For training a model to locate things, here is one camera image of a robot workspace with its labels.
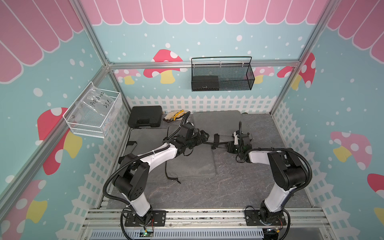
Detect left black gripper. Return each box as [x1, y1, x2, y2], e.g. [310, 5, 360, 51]
[185, 130, 210, 149]

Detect grey laptop bag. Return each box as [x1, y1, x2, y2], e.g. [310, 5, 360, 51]
[123, 128, 175, 184]
[193, 111, 251, 153]
[166, 130, 216, 182]

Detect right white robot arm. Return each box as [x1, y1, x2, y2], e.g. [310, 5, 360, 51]
[227, 130, 313, 226]

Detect clear plastic bag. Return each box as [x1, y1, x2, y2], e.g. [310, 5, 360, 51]
[69, 87, 115, 136]

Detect yellow black pliers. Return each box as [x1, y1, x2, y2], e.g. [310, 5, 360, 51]
[173, 110, 187, 120]

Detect black plastic tool case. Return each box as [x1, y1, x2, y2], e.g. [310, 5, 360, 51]
[128, 106, 163, 129]

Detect black box in basket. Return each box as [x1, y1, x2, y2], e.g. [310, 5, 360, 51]
[192, 76, 220, 92]

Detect black wire mesh basket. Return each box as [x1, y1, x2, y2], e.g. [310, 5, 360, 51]
[191, 56, 255, 91]

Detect white wire basket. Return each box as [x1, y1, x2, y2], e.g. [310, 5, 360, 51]
[63, 82, 123, 139]

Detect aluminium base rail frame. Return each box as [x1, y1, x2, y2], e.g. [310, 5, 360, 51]
[78, 183, 337, 240]

